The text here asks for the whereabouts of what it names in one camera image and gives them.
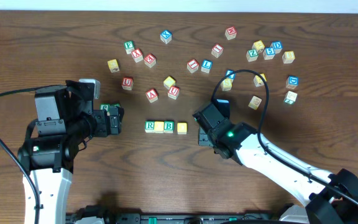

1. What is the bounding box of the green B letter block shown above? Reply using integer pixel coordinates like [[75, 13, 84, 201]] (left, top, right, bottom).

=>
[[163, 121, 175, 133]]

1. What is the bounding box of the green R letter block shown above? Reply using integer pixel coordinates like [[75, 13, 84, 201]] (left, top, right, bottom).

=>
[[144, 121, 155, 133]]

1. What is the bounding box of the yellow O letter block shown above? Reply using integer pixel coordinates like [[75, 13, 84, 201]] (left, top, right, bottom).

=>
[[154, 121, 164, 133]]

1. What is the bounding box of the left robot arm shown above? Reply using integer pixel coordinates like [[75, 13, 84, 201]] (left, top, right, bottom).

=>
[[18, 78, 124, 223]]

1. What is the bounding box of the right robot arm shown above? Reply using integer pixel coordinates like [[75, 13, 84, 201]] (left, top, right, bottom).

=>
[[193, 103, 358, 223]]

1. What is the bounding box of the green J letter block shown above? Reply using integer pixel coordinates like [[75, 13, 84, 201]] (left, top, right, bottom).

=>
[[100, 104, 110, 111]]

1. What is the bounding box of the green N letter block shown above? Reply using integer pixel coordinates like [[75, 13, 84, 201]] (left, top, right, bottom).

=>
[[110, 103, 121, 107]]

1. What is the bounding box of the red U block left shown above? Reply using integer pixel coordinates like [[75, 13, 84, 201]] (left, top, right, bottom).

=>
[[121, 77, 134, 91]]

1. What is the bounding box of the red u block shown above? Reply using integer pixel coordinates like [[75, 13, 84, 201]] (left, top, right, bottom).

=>
[[168, 86, 180, 100], [121, 77, 134, 91]]

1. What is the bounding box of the red U block centre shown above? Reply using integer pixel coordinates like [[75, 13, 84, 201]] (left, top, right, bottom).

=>
[[168, 86, 180, 100]]

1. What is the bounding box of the red A letter block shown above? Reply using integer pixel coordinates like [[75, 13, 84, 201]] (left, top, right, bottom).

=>
[[145, 88, 158, 103]]

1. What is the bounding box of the yellow S letter block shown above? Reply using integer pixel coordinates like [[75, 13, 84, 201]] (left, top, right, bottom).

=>
[[220, 78, 232, 91]]

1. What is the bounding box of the blue 2 number block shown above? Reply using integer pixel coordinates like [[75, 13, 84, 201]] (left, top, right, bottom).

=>
[[225, 70, 236, 82]]

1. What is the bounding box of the blue L letter block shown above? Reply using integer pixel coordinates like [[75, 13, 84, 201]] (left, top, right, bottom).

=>
[[201, 60, 213, 73]]

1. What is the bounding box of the red I block centre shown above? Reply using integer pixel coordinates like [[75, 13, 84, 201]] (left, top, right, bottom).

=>
[[186, 58, 199, 73]]

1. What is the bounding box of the red i block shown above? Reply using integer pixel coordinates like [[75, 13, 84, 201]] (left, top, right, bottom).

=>
[[186, 58, 199, 73], [211, 44, 224, 58]]

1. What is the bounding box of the red X letter block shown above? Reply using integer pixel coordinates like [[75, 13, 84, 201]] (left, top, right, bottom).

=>
[[131, 49, 144, 63]]

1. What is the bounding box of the red E letter block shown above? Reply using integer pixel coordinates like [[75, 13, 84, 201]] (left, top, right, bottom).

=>
[[144, 54, 157, 68]]

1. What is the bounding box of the yellow K letter block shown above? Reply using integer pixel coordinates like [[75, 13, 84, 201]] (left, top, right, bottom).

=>
[[254, 73, 266, 87]]

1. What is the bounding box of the green F letter block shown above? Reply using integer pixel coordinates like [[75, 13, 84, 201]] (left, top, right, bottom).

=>
[[124, 40, 135, 54]]

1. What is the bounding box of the red I block upper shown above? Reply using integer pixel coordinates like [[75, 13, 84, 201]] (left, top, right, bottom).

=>
[[211, 44, 224, 58]]

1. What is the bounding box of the green 7 number block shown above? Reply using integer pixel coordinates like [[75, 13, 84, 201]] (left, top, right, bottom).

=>
[[284, 91, 298, 105]]

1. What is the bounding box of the green Z letter block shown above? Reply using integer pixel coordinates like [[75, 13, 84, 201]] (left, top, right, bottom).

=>
[[246, 49, 259, 62]]

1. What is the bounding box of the blue D block right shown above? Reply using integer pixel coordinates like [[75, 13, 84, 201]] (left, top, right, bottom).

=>
[[286, 76, 299, 90]]

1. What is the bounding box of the blue d block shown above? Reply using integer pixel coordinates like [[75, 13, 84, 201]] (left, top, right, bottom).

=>
[[286, 76, 299, 90], [270, 41, 283, 54]]

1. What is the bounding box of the blue 5 number block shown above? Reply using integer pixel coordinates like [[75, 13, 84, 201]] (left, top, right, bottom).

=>
[[263, 47, 275, 60]]

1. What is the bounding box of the blue X letter block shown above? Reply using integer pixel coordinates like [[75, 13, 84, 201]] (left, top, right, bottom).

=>
[[160, 30, 172, 44]]

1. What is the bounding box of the red M letter block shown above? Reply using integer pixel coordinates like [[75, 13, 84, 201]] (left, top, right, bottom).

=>
[[225, 26, 237, 40]]

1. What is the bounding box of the yellow 8 number block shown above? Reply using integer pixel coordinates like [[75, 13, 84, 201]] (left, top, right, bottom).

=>
[[282, 51, 295, 64]]

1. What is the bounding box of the blue D block upper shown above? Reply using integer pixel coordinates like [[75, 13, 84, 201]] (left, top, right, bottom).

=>
[[270, 41, 283, 54]]

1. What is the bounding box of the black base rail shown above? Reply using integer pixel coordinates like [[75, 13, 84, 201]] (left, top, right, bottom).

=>
[[65, 213, 285, 224]]

